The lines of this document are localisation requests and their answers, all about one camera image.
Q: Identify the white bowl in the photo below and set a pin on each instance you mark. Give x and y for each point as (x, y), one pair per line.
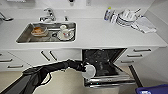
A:
(90, 71)

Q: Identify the stainless steel dishwasher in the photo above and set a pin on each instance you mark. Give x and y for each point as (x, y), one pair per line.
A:
(110, 68)

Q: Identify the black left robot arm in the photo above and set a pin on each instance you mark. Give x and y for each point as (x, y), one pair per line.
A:
(40, 71)

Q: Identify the white two-door base cabinet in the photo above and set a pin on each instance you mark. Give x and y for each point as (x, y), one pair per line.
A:
(63, 55)

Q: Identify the white plate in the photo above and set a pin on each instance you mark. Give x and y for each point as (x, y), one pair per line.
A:
(65, 36)

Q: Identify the white cup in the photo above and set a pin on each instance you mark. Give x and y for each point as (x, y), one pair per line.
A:
(63, 28)

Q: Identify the orange bowl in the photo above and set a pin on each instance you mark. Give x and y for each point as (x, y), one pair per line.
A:
(39, 31)

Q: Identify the small dish soap bottle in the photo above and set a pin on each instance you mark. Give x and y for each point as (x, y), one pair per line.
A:
(107, 14)

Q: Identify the chrome faucet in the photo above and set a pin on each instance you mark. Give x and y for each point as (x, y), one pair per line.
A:
(49, 15)

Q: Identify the white drawer unit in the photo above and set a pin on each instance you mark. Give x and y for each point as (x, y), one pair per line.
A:
(141, 53)
(13, 61)

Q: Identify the stainless steel sink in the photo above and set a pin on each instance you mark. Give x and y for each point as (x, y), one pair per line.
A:
(23, 36)

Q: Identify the stack of white dishes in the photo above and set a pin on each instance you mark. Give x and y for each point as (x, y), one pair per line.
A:
(126, 18)

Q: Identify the black soap dispenser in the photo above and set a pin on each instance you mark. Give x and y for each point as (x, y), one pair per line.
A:
(71, 1)

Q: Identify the white dish cloth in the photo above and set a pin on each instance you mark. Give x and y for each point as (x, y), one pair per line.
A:
(145, 26)

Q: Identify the white wall socket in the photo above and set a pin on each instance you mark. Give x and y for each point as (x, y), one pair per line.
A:
(88, 2)

